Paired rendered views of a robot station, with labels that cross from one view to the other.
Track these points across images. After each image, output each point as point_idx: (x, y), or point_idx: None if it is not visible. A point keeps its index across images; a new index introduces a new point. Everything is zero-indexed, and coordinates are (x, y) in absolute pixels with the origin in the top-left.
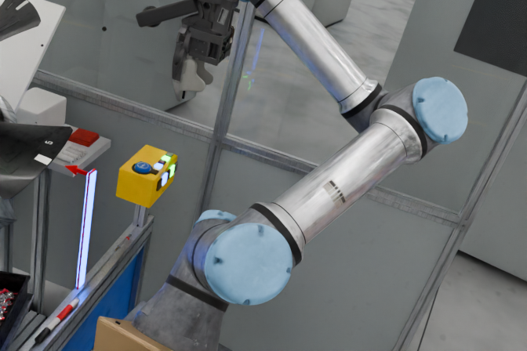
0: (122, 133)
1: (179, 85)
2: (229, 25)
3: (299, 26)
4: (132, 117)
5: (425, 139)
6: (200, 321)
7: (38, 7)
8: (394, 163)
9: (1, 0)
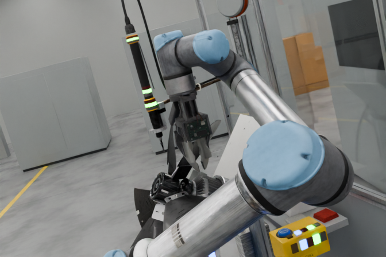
0: (357, 213)
1: (187, 159)
2: (192, 113)
3: (247, 100)
4: (358, 198)
5: (253, 185)
6: None
7: (255, 123)
8: (233, 210)
9: (243, 123)
